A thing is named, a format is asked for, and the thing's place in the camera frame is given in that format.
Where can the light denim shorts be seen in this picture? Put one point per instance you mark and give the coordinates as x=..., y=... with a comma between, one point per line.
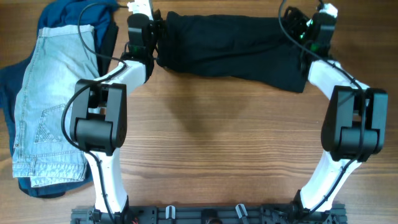
x=61, y=57

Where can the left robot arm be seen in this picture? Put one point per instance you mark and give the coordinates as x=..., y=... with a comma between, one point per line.
x=98, y=124

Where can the black shorts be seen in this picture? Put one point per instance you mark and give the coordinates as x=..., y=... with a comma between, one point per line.
x=251, y=48

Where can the dark blue garment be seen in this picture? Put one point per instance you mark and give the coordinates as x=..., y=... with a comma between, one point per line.
x=56, y=14

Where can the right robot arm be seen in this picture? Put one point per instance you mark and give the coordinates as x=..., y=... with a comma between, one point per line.
x=355, y=120

